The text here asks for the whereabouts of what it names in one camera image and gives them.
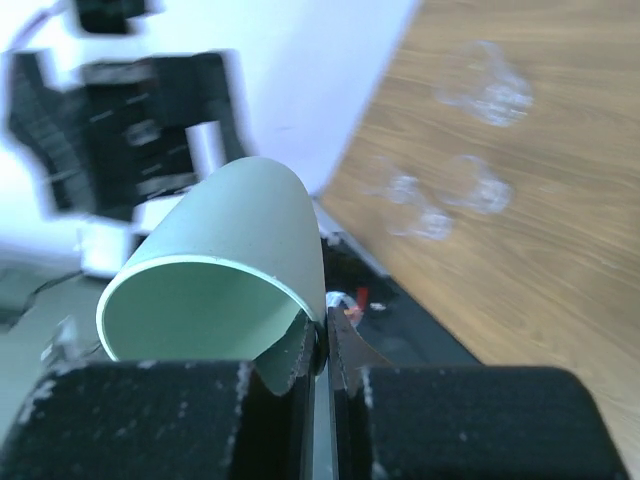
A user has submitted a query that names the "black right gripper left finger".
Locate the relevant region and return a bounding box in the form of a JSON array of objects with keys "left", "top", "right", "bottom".
[{"left": 1, "top": 319, "right": 317, "bottom": 479}]

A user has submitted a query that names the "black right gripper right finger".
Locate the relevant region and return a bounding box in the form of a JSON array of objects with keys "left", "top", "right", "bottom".
[{"left": 326, "top": 308, "right": 628, "bottom": 479}]

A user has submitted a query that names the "green plastic cup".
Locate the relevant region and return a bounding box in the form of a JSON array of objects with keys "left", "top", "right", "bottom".
[{"left": 96, "top": 157, "right": 326, "bottom": 394}]

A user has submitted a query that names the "small clear glass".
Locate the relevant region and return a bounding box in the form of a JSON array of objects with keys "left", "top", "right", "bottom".
[
  {"left": 387, "top": 203, "right": 454, "bottom": 240},
  {"left": 434, "top": 155, "right": 513, "bottom": 214},
  {"left": 362, "top": 156, "right": 426, "bottom": 205}
]

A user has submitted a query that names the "large clear faceted glass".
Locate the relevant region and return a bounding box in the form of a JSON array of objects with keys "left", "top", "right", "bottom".
[{"left": 434, "top": 40, "right": 533, "bottom": 127}]

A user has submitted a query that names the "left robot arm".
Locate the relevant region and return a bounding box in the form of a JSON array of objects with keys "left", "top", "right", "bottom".
[{"left": 4, "top": 1, "right": 247, "bottom": 279}]

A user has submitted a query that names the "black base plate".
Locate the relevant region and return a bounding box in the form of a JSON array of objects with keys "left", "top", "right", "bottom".
[{"left": 313, "top": 200, "right": 480, "bottom": 366}]

